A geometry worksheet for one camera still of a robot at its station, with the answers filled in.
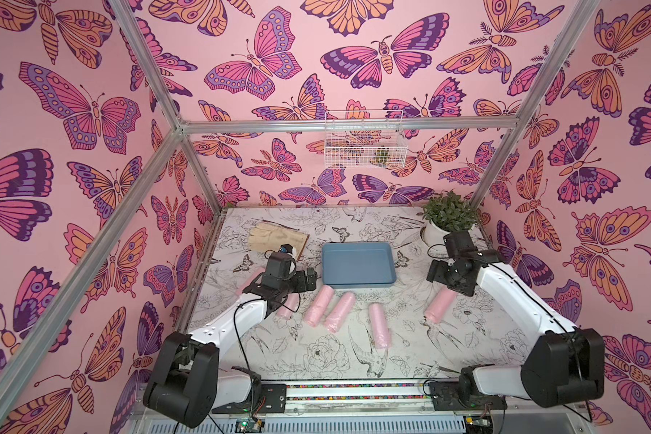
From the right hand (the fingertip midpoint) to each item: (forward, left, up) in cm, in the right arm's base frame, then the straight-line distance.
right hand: (438, 280), depth 85 cm
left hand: (+3, +42, -1) cm, 42 cm away
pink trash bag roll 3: (-6, +38, -7) cm, 39 cm away
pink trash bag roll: (-17, +43, +15) cm, 48 cm away
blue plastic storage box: (+13, +24, -12) cm, 30 cm away
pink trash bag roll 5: (-15, +18, -7) cm, 25 cm away
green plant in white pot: (+21, -6, +9) cm, 23 cm away
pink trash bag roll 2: (-4, -2, -9) cm, 10 cm away
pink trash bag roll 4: (-8, +30, -8) cm, 32 cm away
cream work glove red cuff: (+24, +61, -9) cm, 66 cm away
